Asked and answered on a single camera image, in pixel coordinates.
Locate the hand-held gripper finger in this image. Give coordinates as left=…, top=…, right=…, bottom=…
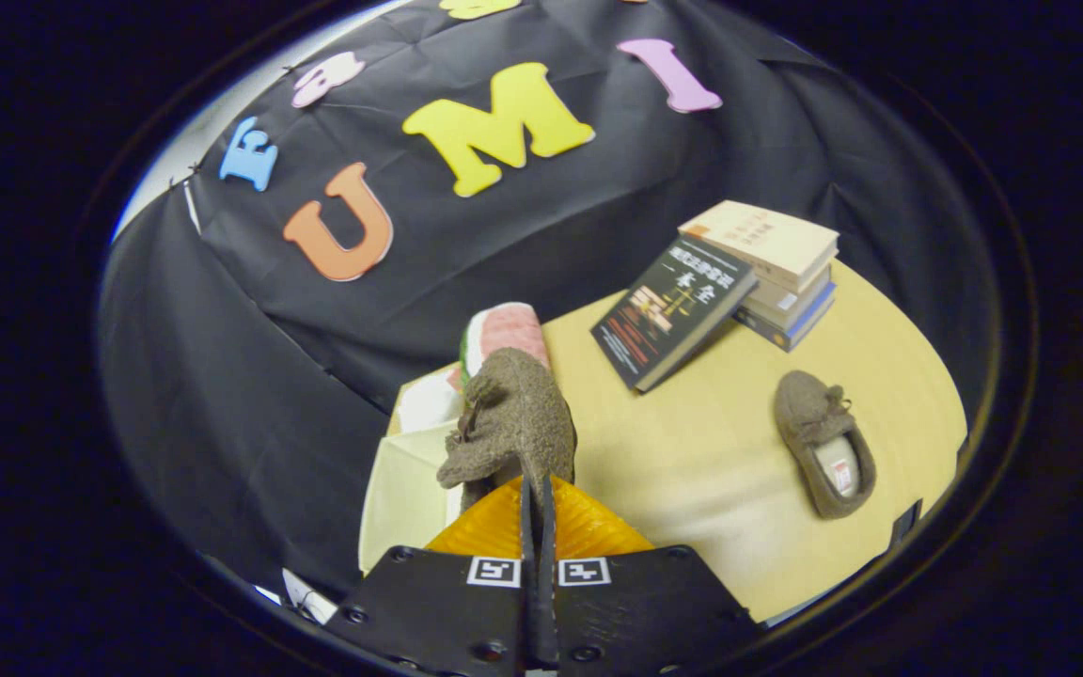
left=325, top=475, right=537, bottom=677
left=538, top=475, right=761, bottom=677

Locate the brown fuzzy shoe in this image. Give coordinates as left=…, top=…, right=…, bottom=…
left=436, top=348, right=578, bottom=513
left=774, top=370, right=877, bottom=520

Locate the grey storage box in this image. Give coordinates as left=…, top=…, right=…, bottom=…
left=358, top=423, right=467, bottom=576

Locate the white soft object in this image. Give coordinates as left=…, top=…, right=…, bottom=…
left=398, top=370, right=465, bottom=435

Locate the watermelon slice plush toy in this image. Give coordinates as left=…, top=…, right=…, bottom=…
left=459, top=301, right=552, bottom=386

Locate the black cover book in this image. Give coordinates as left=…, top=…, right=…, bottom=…
left=590, top=235, right=759, bottom=394

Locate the black backdrop cloth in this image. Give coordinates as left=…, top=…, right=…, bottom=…
left=100, top=0, right=994, bottom=603

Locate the blue cover book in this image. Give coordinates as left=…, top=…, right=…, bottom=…
left=734, top=282, right=837, bottom=354

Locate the grey cover book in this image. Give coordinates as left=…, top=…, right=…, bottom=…
left=744, top=263, right=834, bottom=330

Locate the beige cover book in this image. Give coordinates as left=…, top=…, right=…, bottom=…
left=678, top=199, right=840, bottom=292

